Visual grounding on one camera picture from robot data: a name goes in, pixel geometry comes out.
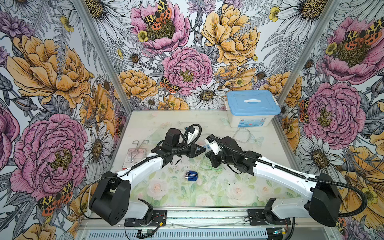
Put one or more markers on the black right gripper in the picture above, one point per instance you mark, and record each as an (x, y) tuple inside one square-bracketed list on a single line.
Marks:
[(211, 156)]

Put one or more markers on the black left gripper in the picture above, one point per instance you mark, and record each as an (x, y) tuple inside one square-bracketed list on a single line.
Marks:
[(192, 150)]

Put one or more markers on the blue electric shaver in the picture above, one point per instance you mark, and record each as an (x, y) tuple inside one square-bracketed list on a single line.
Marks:
[(191, 176)]

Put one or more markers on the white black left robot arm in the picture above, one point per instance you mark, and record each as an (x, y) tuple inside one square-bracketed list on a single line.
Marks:
[(111, 198)]

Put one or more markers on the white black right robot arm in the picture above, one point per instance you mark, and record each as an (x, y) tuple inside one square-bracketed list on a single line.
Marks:
[(320, 198)]

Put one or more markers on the blue lidded storage box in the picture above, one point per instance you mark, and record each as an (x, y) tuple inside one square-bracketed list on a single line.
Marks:
[(247, 109)]

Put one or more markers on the metal forceps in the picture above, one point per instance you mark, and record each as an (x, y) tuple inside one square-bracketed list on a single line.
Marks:
[(138, 145)]

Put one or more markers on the pink red small box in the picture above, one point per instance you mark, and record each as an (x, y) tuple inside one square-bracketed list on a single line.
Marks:
[(141, 155)]

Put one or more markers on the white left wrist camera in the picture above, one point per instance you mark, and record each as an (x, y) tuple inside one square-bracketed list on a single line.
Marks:
[(192, 133)]

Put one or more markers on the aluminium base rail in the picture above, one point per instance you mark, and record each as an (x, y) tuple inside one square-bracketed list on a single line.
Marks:
[(208, 224)]

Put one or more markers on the aluminium corner post right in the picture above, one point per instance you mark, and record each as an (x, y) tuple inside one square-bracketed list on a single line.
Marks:
[(313, 38)]

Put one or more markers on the aluminium corner post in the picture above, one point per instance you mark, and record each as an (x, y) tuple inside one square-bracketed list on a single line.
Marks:
[(313, 38), (95, 37)]

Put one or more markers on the aluminium corner post left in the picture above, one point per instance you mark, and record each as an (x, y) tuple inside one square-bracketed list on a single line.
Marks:
[(95, 37)]

